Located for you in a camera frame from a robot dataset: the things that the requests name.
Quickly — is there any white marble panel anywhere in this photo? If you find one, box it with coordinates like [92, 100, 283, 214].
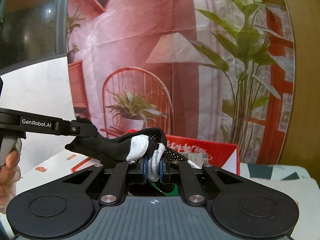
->
[0, 56, 76, 161]

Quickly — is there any white patterned tablecloth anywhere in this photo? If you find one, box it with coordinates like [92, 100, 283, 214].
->
[14, 152, 314, 207]

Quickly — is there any red strawberry print cardboard box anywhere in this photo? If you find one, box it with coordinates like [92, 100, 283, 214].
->
[71, 134, 241, 176]

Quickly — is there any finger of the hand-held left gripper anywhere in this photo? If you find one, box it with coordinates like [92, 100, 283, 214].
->
[62, 116, 99, 138]

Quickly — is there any green cloth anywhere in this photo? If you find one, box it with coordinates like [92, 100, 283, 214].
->
[154, 183, 180, 196]

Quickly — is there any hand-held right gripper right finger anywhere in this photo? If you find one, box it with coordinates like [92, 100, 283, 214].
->
[159, 161, 245, 206]

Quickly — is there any black and white glove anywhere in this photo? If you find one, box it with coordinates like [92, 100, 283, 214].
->
[64, 127, 202, 194]

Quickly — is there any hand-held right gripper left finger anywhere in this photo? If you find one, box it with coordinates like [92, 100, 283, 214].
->
[62, 161, 149, 207]

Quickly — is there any printed room scene wall poster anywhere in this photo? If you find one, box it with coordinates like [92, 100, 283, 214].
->
[65, 0, 295, 166]

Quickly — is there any dark glass window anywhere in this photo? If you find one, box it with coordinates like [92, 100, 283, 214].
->
[0, 0, 71, 73]

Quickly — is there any person's left hand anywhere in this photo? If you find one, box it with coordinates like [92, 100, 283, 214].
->
[0, 144, 22, 207]

